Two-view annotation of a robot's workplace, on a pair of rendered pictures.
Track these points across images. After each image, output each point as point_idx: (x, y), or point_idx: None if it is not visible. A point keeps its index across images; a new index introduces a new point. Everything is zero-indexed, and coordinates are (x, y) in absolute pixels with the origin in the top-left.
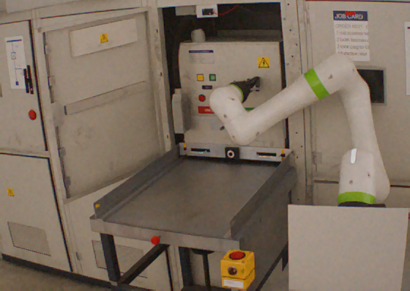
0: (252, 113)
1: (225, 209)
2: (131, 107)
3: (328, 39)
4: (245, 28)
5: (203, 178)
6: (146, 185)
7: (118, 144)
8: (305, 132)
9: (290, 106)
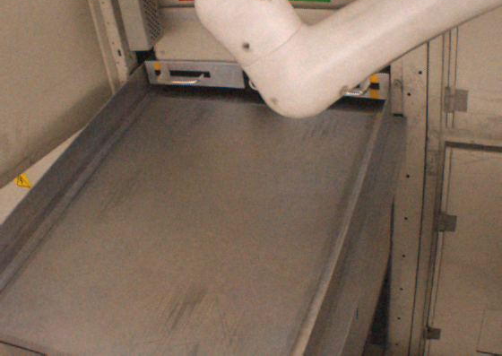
0: (327, 36)
1: (263, 279)
2: (29, 8)
3: None
4: None
5: (201, 154)
6: (77, 187)
7: (11, 94)
8: (430, 42)
9: (441, 17)
